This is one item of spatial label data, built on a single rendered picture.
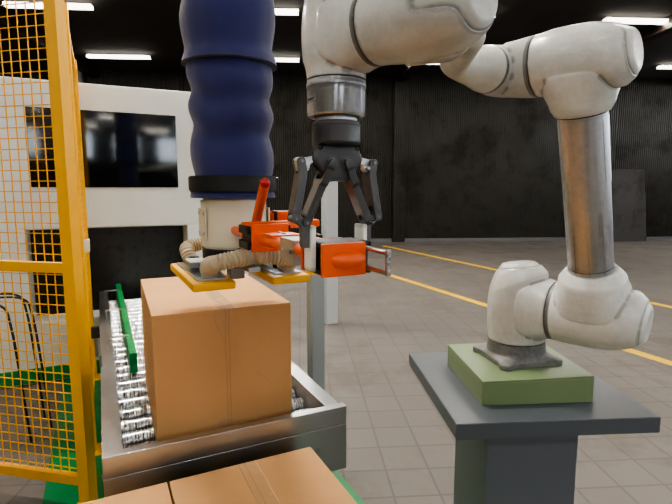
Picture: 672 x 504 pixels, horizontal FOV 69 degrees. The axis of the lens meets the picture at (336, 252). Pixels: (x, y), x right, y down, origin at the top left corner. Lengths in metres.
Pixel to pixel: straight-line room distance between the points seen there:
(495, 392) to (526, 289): 0.28
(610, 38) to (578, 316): 0.61
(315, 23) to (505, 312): 0.92
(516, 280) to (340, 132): 0.78
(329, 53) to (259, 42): 0.57
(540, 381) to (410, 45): 0.95
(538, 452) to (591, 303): 0.44
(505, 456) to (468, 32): 1.11
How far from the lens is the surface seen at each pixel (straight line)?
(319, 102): 0.74
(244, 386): 1.54
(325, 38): 0.74
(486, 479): 1.48
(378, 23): 0.68
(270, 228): 1.05
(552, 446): 1.51
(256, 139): 1.25
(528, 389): 1.37
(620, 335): 1.32
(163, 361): 1.47
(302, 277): 1.22
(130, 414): 1.87
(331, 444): 1.65
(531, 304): 1.36
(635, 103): 14.54
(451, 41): 0.66
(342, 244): 0.72
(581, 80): 1.13
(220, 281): 1.16
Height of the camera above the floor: 1.29
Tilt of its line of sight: 7 degrees down
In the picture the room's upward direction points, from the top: straight up
